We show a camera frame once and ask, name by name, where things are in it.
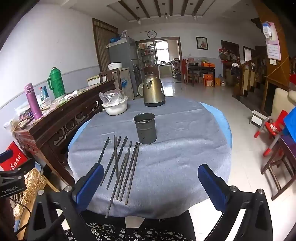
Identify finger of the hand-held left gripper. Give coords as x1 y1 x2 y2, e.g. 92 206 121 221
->
0 149 20 164
14 159 36 176

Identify dark wooden stool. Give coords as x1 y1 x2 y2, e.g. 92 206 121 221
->
261 136 296 201

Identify gold electric kettle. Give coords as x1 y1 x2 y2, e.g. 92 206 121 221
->
143 72 166 107

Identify straw-coloured woven sack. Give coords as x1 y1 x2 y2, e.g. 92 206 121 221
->
11 169 44 218

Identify white chest freezer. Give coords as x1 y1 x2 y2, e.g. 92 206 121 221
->
87 75 102 87

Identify small white refrigerator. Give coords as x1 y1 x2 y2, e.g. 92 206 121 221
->
119 67 136 100

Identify purple vacuum bottle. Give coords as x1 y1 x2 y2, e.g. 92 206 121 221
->
25 83 43 119

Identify brown door curtain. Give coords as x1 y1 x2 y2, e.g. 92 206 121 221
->
92 18 119 72

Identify green thermos jug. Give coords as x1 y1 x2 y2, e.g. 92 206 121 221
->
47 67 66 99

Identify grey refrigerator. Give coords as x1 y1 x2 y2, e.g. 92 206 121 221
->
108 37 139 100

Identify dark metal chopstick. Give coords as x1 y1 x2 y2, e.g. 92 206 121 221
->
100 136 122 186
119 141 138 202
105 153 127 218
113 135 119 183
124 143 140 205
106 136 128 190
116 141 132 200
97 137 110 165

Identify dark wooden side table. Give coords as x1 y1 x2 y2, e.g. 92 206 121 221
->
187 62 216 87

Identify beige armchair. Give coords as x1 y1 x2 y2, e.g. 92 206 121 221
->
270 88 296 121

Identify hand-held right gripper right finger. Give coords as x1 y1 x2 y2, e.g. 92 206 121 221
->
198 163 281 241

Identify framed wall picture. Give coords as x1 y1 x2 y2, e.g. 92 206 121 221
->
196 37 208 50

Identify dark carved wooden bench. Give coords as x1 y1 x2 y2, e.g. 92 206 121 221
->
14 80 116 186

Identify grey tablecloth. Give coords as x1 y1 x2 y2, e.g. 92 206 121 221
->
68 97 232 219

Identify person's floral pants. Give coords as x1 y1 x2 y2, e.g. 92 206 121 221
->
62 221 197 241

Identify red gift box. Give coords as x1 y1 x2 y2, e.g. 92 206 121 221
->
0 141 29 172

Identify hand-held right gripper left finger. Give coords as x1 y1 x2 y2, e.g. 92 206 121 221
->
24 163 105 241

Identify glass shelf cabinet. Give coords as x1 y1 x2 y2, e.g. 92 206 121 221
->
136 42 156 75

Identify clear plastic bag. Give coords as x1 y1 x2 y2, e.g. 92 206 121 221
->
99 90 126 104

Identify pink wall calendar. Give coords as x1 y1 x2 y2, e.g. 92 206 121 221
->
262 22 282 61

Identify brown wooden chair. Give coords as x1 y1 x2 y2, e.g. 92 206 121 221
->
99 68 122 90

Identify white step stool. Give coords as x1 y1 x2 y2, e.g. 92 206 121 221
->
249 110 266 126

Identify white plastic basin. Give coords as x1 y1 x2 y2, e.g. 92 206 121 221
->
102 97 128 116

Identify red plastic child chair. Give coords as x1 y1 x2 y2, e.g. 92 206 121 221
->
254 110 289 156

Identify grey metal chopstick holder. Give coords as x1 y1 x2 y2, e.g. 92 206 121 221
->
133 113 157 145

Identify blue table mat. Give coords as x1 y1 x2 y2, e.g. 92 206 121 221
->
68 102 233 153

